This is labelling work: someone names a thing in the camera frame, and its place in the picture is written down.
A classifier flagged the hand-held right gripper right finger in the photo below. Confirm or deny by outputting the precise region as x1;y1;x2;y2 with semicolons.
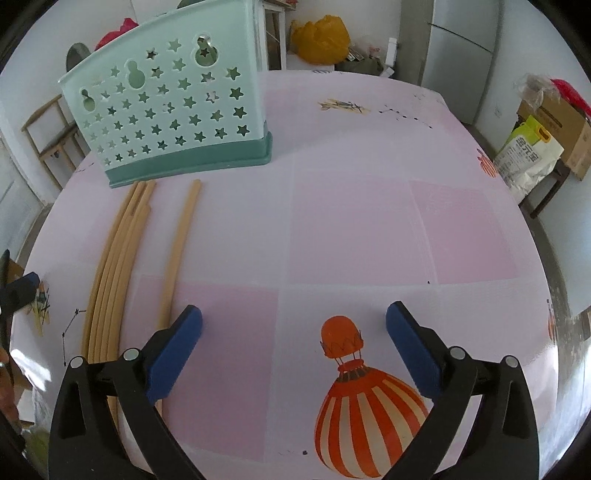
387;301;541;480

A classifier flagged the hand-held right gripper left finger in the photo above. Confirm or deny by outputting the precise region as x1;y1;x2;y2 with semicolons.
48;305;206;480

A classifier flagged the wooden chopstick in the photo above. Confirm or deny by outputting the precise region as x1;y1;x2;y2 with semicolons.
104;205;152;418
95;181;157;363
88;181;148;365
82;181;141;365

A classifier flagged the teal star-cutout utensil holder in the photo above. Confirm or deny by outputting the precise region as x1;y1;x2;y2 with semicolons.
58;0;274;190

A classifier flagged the metal spoon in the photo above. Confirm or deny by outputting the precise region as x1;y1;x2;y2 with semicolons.
66;41;91;71

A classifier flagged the pink printed tablecloth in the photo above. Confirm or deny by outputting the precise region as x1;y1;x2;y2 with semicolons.
9;69;561;478

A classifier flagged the wooden chair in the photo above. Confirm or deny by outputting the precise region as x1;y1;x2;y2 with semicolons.
22;95;90;190

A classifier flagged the dark wooden stool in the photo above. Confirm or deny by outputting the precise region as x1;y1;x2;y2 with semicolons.
519;161;573;220

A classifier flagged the white and yellow rice bag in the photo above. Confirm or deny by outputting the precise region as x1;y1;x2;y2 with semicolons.
494;115;565;195

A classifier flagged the red plastic bag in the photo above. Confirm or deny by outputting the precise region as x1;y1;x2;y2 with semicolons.
549;78;591;121
95;17;139;49

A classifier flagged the large cardboard box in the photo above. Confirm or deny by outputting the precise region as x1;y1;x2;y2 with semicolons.
517;90;591;181

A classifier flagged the clear plastic bag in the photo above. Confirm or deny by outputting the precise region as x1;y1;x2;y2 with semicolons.
515;74;561;104

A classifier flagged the green bag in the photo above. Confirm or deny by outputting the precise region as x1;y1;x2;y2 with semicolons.
335;55;384;77

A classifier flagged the silver refrigerator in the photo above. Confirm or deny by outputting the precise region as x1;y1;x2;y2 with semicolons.
420;0;502;125

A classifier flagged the yellow plastic bag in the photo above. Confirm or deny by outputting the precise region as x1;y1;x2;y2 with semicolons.
291;14;352;65

